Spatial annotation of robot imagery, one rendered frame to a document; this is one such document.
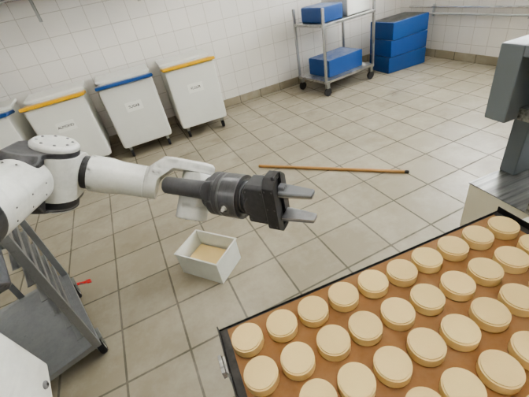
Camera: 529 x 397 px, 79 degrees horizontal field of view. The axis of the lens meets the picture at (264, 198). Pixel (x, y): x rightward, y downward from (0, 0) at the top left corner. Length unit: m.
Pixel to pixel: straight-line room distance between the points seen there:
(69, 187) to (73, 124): 2.90
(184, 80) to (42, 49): 1.42
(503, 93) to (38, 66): 3.93
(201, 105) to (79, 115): 1.17
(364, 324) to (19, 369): 0.42
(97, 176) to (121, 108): 2.87
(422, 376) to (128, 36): 3.96
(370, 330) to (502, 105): 0.57
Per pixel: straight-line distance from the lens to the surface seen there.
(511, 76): 0.86
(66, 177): 0.67
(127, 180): 0.67
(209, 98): 3.65
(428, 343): 0.54
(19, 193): 0.58
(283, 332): 0.54
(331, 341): 0.52
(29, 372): 0.39
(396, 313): 0.56
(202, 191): 0.60
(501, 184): 1.01
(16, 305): 2.27
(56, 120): 3.58
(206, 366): 1.64
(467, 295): 0.61
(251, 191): 0.57
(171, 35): 4.16
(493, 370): 0.54
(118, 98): 3.51
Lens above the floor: 1.38
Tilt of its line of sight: 35 degrees down
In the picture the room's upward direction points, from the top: 12 degrees counter-clockwise
